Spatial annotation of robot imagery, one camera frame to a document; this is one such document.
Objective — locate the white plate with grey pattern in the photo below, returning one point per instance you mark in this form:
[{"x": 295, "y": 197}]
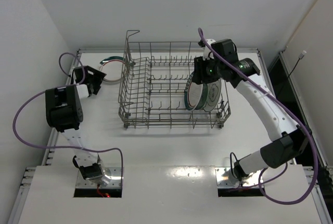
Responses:
[{"x": 214, "y": 93}]

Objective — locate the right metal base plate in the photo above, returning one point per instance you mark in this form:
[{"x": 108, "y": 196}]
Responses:
[{"x": 225, "y": 179}]

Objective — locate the metal base plate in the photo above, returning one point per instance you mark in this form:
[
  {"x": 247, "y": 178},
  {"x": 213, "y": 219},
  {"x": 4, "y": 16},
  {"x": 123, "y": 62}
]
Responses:
[
  {"x": 112, "y": 180},
  {"x": 225, "y": 179}
]

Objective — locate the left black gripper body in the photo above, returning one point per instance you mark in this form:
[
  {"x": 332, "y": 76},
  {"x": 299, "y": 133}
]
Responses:
[{"x": 94, "y": 76}]

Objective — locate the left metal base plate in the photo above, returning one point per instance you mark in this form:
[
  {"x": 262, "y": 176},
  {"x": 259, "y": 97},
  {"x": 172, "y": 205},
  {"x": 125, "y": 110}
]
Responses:
[{"x": 112, "y": 180}]

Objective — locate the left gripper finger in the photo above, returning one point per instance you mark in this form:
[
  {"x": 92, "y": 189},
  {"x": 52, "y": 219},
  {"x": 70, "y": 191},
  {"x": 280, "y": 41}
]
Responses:
[
  {"x": 96, "y": 85},
  {"x": 93, "y": 72}
]

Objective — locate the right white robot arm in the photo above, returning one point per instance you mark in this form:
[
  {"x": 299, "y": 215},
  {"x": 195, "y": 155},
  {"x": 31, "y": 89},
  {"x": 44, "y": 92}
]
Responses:
[{"x": 288, "y": 138}]

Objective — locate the grey wire dish rack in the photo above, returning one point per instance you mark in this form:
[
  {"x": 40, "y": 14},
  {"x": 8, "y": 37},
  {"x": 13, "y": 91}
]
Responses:
[{"x": 153, "y": 80}]

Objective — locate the green red rimmed plate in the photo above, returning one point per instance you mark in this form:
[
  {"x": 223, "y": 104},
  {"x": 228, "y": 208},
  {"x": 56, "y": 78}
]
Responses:
[
  {"x": 195, "y": 96},
  {"x": 112, "y": 67}
]

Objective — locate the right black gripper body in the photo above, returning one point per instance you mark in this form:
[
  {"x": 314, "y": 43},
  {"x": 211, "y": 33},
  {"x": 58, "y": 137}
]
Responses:
[{"x": 199, "y": 70}]

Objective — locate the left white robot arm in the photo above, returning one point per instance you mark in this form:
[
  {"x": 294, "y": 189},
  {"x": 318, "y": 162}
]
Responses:
[{"x": 64, "y": 113}]

